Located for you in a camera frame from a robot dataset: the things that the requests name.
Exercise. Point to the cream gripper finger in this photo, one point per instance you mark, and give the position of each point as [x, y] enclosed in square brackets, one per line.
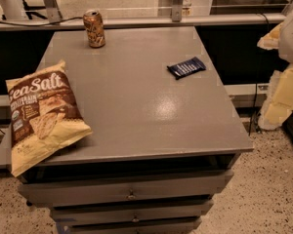
[271, 40]
[279, 103]

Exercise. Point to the orange soda can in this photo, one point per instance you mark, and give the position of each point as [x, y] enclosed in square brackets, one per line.
[94, 26]

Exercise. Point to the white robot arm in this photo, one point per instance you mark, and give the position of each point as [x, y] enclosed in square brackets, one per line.
[285, 49]

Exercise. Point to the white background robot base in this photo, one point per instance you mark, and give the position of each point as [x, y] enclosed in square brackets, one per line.
[13, 9]

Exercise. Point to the dark blue snack bar wrapper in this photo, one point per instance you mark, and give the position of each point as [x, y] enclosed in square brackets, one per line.
[186, 68]

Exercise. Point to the grey drawer cabinet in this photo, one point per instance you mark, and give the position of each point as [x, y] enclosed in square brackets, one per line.
[160, 147]

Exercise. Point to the sea salt chips bag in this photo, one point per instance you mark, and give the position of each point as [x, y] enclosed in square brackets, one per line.
[44, 116]

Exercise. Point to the grey metal rail frame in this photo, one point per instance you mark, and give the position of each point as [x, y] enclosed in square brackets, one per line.
[68, 14]

